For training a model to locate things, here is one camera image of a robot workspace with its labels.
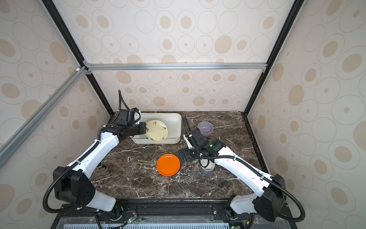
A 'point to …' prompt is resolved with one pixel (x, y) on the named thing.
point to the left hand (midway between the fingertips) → (149, 124)
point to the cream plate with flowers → (157, 130)
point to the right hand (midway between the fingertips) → (186, 153)
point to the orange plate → (168, 164)
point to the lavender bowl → (206, 128)
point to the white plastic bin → (173, 121)
